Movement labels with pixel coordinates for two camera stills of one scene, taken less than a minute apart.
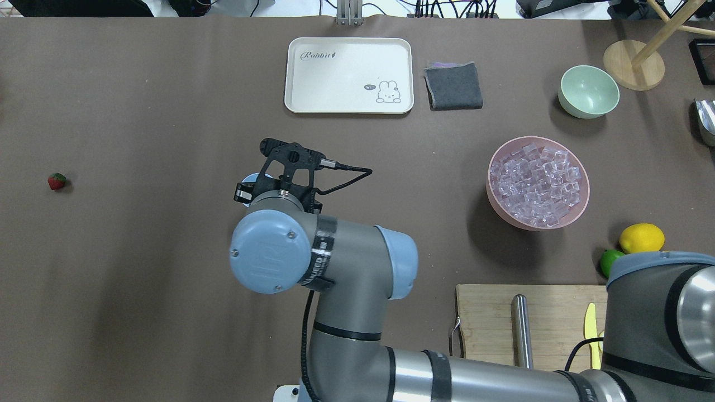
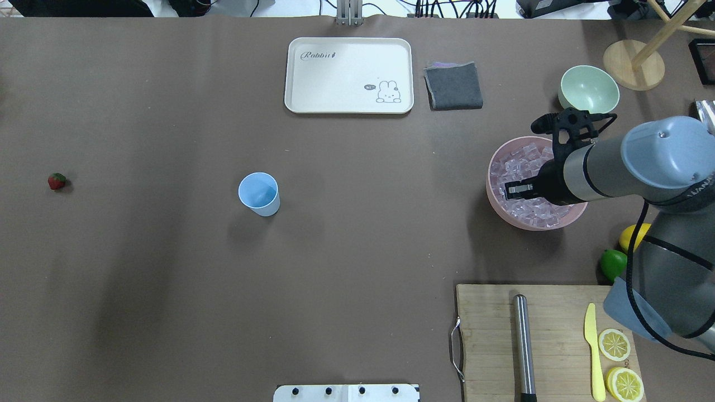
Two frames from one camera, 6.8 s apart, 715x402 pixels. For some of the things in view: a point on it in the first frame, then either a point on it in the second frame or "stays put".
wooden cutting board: (556, 315) stays put
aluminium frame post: (349, 13) stays put
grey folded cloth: (453, 86) stays put
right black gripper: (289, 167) to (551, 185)
